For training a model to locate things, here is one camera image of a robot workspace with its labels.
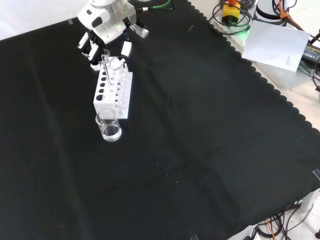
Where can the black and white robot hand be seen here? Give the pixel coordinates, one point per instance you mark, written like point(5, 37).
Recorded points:
point(107, 25)

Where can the glass rod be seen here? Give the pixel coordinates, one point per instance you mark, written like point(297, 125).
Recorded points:
point(107, 72)

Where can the white test tube rack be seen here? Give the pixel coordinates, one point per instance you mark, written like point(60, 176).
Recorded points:
point(105, 99)

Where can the clear tape strip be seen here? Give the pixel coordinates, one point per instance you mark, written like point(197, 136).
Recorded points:
point(194, 237)
point(316, 173)
point(70, 22)

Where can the clear glass beaker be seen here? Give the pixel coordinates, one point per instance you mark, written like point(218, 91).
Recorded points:
point(109, 127)

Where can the yellow stop button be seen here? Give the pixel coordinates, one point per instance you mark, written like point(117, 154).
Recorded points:
point(231, 12)

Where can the black cloth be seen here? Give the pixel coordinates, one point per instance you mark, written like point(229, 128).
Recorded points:
point(190, 130)

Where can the pale board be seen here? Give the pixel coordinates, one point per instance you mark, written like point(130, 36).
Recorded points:
point(275, 45)

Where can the black power adapter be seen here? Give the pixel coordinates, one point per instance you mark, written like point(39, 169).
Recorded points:
point(312, 52)

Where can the grey table leg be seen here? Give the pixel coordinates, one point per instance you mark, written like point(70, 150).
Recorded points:
point(308, 201)

